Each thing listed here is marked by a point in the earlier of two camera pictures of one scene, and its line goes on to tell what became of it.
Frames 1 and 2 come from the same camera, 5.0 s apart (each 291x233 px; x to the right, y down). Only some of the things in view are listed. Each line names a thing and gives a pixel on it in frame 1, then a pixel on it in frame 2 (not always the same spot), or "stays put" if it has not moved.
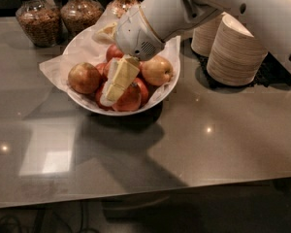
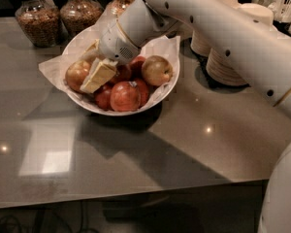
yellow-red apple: x=84 y=78 stays put
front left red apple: x=98 y=100 stays put
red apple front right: x=143 y=90 stays put
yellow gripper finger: x=106 y=35 → x=93 y=48
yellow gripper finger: x=120 y=72 → x=101 y=71
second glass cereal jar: x=80 y=10 stays put
